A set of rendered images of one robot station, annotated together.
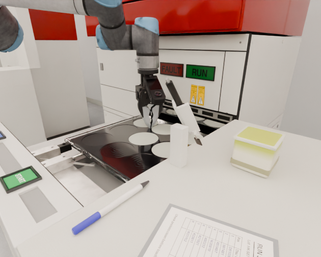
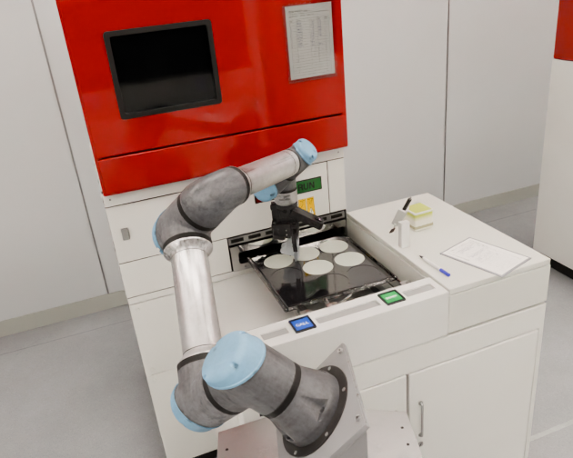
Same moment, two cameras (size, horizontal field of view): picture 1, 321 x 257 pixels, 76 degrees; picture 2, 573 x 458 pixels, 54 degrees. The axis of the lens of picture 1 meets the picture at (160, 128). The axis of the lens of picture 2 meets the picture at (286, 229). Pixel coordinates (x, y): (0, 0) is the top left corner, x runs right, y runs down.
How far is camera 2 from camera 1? 1.63 m
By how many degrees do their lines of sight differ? 56
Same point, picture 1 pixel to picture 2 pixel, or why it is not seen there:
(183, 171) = (413, 246)
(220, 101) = (330, 203)
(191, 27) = not seen: hidden behind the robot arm
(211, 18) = (324, 141)
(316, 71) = not seen: hidden behind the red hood
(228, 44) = (328, 155)
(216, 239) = (465, 247)
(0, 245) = not seen: outside the picture
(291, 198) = (447, 226)
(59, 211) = (429, 283)
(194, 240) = (463, 251)
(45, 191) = (409, 288)
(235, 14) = (342, 136)
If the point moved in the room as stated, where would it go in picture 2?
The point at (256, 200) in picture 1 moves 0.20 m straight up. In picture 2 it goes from (446, 234) to (447, 175)
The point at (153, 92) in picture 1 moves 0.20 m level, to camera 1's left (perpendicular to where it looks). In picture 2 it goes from (315, 219) to (287, 246)
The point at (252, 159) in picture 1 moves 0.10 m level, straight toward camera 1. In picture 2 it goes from (425, 221) to (450, 229)
